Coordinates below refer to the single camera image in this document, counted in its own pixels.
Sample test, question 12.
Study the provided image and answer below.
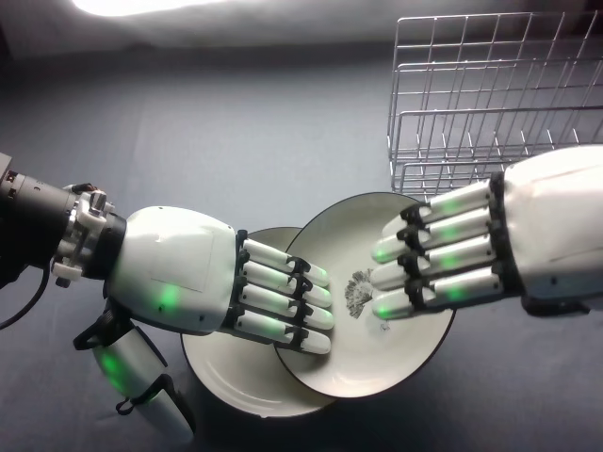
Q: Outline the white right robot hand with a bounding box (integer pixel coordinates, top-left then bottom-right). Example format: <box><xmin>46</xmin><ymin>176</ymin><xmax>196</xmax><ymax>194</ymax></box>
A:
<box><xmin>370</xmin><ymin>144</ymin><xmax>603</xmax><ymax>321</ymax></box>

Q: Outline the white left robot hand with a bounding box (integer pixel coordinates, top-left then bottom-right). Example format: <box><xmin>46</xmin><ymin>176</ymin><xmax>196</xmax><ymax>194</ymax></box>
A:
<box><xmin>73</xmin><ymin>204</ymin><xmax>336</xmax><ymax>442</ymax></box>

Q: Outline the plain white plate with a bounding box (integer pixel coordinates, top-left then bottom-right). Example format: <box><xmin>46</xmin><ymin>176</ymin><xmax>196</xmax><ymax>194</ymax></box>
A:
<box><xmin>180</xmin><ymin>226</ymin><xmax>340</xmax><ymax>419</ymax></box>

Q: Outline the white plate with ink print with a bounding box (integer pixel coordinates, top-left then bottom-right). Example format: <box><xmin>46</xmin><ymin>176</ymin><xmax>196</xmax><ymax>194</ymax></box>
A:
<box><xmin>274</xmin><ymin>190</ymin><xmax>457</xmax><ymax>397</ymax></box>

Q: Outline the grey table cloth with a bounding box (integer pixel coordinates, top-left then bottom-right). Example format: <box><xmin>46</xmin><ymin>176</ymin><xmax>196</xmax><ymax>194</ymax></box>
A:
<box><xmin>0</xmin><ymin>0</ymin><xmax>603</xmax><ymax>452</ymax></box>

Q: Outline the metal wire dish rack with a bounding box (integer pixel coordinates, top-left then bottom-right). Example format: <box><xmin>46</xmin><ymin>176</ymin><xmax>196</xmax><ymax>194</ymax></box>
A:
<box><xmin>384</xmin><ymin>11</ymin><xmax>603</xmax><ymax>204</ymax></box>

